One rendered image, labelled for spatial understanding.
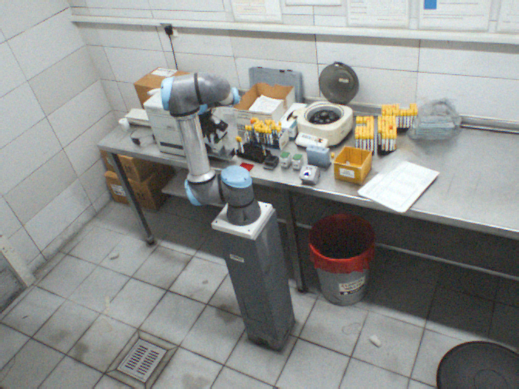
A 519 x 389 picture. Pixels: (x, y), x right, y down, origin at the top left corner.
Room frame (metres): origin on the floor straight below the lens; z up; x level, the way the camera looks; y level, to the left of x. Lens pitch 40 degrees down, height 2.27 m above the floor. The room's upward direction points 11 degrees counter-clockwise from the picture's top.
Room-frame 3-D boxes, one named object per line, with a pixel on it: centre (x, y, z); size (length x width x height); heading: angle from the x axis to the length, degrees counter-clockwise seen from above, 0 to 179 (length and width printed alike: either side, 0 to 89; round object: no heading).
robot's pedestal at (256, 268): (1.51, 0.08, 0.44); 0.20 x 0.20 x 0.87; 55
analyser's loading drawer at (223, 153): (2.01, 0.18, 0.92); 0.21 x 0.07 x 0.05; 55
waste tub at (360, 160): (1.67, -0.44, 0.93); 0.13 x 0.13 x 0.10; 51
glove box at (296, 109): (2.15, -0.26, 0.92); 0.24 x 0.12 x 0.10; 145
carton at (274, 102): (2.28, -0.12, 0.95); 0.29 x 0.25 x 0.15; 145
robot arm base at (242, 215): (1.51, 0.08, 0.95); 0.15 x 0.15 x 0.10
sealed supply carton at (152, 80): (2.69, 0.43, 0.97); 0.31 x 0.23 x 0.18; 49
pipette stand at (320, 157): (1.78, -0.31, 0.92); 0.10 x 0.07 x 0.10; 50
